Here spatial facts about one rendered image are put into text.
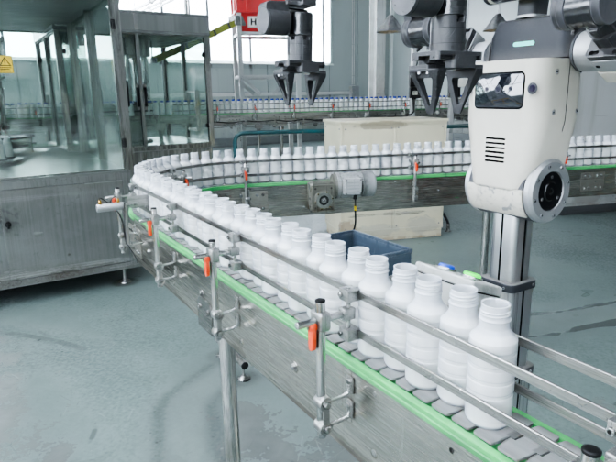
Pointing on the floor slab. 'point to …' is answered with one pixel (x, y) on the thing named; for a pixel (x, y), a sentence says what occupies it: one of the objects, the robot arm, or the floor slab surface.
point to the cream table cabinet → (424, 126)
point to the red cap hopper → (242, 61)
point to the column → (377, 49)
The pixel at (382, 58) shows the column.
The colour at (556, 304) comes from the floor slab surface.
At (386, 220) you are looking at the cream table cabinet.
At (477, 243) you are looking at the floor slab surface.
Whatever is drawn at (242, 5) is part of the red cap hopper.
